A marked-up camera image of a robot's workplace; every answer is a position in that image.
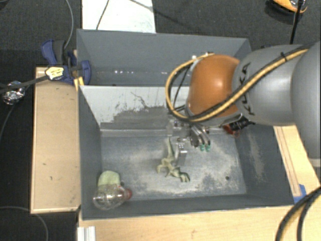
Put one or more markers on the clear plastic bottle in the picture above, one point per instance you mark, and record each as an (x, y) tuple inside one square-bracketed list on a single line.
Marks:
[(110, 198)]

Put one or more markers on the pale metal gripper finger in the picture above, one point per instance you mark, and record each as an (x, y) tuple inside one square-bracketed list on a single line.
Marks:
[(183, 157)]

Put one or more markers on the green toy dinosaur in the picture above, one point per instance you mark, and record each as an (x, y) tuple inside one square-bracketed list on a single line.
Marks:
[(173, 171)]

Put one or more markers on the grey metal bin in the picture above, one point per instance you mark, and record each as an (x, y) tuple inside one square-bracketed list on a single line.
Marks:
[(140, 159)]

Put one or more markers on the pale wood flat board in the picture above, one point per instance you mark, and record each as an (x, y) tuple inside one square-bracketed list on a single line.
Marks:
[(55, 144)]

